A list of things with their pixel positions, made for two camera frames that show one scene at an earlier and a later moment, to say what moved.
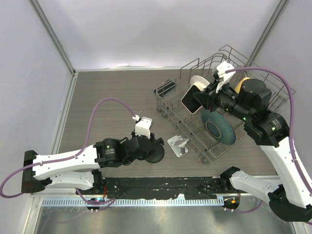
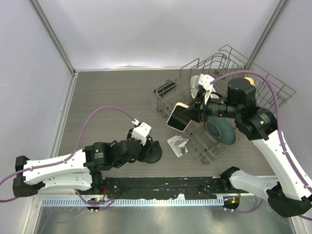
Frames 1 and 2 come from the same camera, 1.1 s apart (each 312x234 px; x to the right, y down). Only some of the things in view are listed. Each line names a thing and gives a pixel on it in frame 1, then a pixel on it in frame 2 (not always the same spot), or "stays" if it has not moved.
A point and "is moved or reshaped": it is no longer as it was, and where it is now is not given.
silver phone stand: [178, 145] stays
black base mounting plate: [162, 187] stays
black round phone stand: [157, 154] stays
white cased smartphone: [188, 101] is moved or reshaped
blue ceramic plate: [218, 126] stays
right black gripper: [208, 99] to [199, 112]
